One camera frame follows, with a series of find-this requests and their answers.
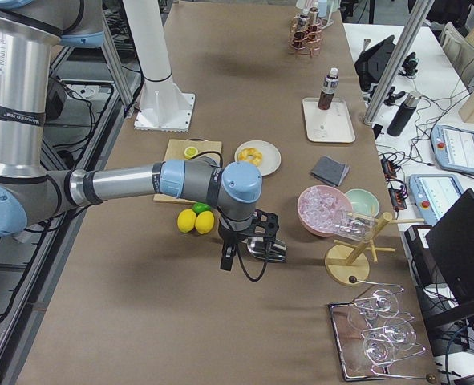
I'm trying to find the yellow lemon left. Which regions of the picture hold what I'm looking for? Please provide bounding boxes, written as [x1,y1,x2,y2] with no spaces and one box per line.
[176,209,197,233]

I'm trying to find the glazed donut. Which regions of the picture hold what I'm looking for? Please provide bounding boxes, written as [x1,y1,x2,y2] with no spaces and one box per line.
[237,148,262,166]

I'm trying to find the dark drink bottle on tray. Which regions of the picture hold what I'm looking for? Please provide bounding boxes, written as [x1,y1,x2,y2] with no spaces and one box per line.
[318,67,338,111]

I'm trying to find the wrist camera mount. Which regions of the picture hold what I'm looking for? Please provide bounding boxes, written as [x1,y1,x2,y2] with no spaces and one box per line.
[237,209,279,250]

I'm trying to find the copper wire bottle rack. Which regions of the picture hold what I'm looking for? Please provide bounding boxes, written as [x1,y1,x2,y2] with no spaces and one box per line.
[288,8,334,57]

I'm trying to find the half lemon slice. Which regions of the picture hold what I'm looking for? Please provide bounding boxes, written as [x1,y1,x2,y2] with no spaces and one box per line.
[184,146,199,159]

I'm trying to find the teach pendant far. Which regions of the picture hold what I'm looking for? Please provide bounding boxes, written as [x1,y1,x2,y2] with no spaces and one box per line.
[431,124,474,176]

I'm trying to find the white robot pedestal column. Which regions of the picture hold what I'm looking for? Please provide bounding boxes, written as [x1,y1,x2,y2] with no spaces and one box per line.
[124,0,195,132]

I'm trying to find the pink bowl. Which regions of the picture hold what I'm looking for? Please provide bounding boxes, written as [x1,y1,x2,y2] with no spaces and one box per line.
[297,185,352,237]

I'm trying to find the clear glass jar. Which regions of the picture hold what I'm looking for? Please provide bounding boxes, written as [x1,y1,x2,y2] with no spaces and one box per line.
[332,210,376,242]

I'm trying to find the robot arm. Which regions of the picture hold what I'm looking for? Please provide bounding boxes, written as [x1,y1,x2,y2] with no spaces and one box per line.
[0,1,262,270]

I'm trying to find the cream rectangular tray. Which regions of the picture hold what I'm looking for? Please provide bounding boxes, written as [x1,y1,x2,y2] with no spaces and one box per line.
[302,98,355,144]

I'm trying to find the mint green bowl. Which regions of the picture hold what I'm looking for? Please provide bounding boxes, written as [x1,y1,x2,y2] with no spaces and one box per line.
[345,188,380,217]

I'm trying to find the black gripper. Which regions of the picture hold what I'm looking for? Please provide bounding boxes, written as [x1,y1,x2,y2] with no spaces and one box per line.
[218,218,257,271]

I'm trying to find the wooden mug tree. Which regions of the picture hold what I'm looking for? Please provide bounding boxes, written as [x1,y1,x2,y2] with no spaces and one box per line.
[324,212,424,286]

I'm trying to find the teach pendant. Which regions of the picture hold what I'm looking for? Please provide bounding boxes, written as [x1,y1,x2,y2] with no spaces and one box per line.
[431,124,474,176]
[408,174,464,225]

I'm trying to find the metal scoop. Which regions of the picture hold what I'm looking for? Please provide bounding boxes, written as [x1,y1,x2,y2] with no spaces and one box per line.
[246,237,287,263]

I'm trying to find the green lime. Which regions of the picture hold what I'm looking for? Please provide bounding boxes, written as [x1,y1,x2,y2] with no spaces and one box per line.
[192,202,212,215]

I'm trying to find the bottle in rack front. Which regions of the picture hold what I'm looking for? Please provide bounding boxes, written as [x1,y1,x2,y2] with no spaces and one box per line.
[295,14,308,34]

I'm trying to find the aluminium frame post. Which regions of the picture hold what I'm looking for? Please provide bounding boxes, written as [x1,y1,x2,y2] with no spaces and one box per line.
[363,0,434,126]

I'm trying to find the wooden cutting board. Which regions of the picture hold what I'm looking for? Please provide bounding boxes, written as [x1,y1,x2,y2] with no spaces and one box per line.
[153,139,222,205]

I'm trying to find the bottle in rack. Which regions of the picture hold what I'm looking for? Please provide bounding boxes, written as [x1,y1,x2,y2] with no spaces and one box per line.
[307,4,319,31]
[295,14,308,34]

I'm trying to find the white round plate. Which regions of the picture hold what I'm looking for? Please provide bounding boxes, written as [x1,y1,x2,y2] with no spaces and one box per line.
[234,140,282,176]

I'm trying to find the teach pendant near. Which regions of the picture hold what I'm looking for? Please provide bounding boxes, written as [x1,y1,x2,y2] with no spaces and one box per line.
[408,174,464,225]

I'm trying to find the yellow lemon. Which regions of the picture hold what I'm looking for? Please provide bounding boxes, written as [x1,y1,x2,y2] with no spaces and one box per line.
[195,211,215,234]
[176,209,197,233]

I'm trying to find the yellow lemon right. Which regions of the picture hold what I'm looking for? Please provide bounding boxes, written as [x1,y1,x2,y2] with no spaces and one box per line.
[195,211,215,234]

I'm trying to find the wire glass holder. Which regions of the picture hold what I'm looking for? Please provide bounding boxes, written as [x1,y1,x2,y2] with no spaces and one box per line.
[349,276,436,384]

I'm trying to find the black laptop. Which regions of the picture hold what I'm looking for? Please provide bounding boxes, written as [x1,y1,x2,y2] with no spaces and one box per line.
[427,188,474,302]

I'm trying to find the black thermos bottle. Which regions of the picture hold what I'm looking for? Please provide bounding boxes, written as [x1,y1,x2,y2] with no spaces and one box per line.
[387,91,422,136]

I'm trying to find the grey folded cloth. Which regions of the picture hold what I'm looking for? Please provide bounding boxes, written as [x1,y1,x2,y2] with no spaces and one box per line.
[310,156,350,187]

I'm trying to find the bottle in rack rear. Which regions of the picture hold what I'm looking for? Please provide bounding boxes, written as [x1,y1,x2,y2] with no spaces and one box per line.
[307,4,319,31]

